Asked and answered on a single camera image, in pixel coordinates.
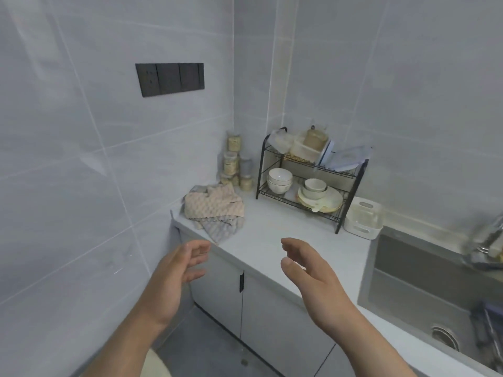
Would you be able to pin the black wall socket panel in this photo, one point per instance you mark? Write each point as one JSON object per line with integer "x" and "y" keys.
{"x": 188, "y": 77}
{"x": 147, "y": 80}
{"x": 169, "y": 78}

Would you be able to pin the cream fluffy stool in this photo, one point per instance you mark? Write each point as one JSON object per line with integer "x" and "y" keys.
{"x": 155, "y": 369}

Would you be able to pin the blue sink drain rack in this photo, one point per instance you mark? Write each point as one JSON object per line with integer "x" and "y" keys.
{"x": 489, "y": 329}

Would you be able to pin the large clear food container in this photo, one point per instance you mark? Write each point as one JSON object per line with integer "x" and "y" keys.
{"x": 304, "y": 151}

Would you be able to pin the small white bowl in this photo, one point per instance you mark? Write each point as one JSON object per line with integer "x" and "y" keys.
{"x": 312, "y": 195}
{"x": 315, "y": 185}

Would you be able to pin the chrome faucet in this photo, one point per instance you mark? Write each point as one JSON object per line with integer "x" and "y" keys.
{"x": 483, "y": 247}

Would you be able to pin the small clear jar of oats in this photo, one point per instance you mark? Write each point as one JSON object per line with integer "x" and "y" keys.
{"x": 246, "y": 184}

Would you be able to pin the white plastic basket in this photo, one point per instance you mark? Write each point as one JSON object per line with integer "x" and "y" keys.
{"x": 363, "y": 219}

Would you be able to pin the short clear plastic jar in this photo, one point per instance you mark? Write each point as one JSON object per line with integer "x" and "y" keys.
{"x": 226, "y": 178}

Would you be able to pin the tan lid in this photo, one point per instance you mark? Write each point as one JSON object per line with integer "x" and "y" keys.
{"x": 315, "y": 139}

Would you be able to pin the small bowls on plates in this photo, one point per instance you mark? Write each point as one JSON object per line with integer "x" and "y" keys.
{"x": 306, "y": 206}

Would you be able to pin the clear jar grey contents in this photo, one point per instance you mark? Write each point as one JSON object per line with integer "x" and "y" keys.
{"x": 246, "y": 168}

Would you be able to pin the pale green rice paddle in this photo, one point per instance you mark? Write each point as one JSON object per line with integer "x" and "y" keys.
{"x": 316, "y": 210}

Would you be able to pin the person's left hand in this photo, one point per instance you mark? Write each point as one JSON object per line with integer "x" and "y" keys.
{"x": 165, "y": 290}

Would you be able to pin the narrow black switch panel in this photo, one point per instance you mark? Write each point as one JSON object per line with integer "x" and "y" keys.
{"x": 200, "y": 76}

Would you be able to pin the person's right hand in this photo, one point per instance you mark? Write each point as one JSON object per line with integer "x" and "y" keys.
{"x": 326, "y": 294}

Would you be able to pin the grey plastic lid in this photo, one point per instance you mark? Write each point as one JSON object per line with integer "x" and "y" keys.
{"x": 326, "y": 153}

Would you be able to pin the blue rimmed container lid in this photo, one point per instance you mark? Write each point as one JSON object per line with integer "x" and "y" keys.
{"x": 349, "y": 157}

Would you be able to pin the pile of fluffy cloths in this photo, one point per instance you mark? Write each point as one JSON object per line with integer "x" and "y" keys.
{"x": 212, "y": 208}

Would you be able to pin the grey kitchen sink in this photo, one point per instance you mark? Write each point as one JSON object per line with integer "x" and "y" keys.
{"x": 412, "y": 270}

